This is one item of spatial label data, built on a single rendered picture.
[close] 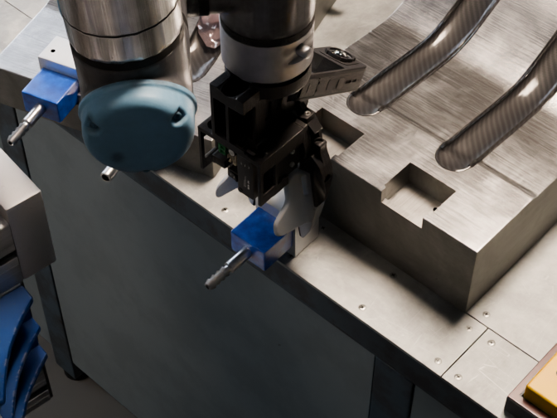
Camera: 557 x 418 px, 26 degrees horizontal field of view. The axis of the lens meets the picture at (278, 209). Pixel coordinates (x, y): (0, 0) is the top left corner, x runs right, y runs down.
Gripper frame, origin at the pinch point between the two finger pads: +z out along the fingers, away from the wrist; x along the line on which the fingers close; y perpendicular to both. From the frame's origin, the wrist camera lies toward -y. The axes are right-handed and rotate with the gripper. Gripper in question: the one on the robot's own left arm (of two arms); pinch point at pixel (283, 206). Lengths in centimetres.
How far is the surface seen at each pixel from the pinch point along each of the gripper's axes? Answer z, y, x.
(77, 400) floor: 85, -2, -46
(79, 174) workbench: 24.4, -3.8, -36.4
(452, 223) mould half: -4.4, -5.2, 15.1
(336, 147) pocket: -1.7, -7.9, -0.1
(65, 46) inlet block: -3.6, 0.4, -29.0
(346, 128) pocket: -3.5, -9.0, 0.1
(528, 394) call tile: 1.8, 1.4, 28.5
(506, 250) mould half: 0.3, -9.4, 18.9
